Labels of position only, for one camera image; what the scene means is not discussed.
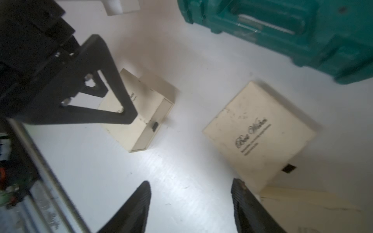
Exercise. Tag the green plastic tool case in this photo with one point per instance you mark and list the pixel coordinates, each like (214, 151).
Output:
(334, 37)

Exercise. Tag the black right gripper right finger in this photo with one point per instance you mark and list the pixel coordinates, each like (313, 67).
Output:
(250, 216)

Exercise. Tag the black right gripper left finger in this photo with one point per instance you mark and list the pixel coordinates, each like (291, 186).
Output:
(132, 216)

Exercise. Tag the cream jewelry box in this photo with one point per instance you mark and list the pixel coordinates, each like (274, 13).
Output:
(302, 211)
(258, 135)
(153, 99)

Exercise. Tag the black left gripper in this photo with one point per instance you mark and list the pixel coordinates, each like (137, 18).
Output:
(78, 85)

